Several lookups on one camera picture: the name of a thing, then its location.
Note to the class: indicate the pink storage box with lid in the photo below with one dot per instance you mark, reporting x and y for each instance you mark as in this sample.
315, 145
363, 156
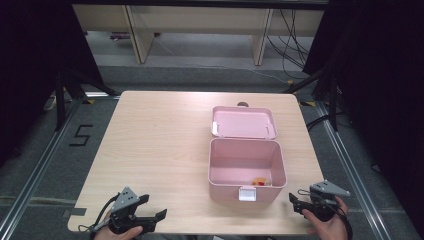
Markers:
245, 156

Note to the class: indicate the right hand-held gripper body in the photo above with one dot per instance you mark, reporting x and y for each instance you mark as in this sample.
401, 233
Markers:
325, 195

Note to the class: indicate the small orange red toy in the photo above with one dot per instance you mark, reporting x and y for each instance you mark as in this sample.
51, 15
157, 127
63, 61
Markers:
261, 182

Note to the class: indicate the person's left hand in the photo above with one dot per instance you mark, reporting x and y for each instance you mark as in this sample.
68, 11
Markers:
116, 235

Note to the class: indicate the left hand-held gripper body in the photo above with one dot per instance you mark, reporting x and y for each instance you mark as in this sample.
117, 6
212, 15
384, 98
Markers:
124, 201

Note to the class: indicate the black metal stand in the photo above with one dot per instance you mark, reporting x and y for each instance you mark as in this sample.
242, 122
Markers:
333, 100
60, 100

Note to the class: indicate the aluminium floor rail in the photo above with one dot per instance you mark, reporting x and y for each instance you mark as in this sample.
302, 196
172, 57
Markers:
350, 173
36, 173

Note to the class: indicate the black curtain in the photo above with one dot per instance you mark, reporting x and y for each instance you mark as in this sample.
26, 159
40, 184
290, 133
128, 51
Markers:
383, 83
33, 66

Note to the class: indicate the grey tape strip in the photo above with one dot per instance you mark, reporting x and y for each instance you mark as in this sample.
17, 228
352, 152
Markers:
75, 211

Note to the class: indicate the person's right hand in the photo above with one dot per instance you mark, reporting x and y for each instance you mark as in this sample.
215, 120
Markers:
328, 226

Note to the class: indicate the beige wooden desk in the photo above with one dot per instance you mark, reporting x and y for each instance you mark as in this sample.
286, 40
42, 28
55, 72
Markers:
200, 20

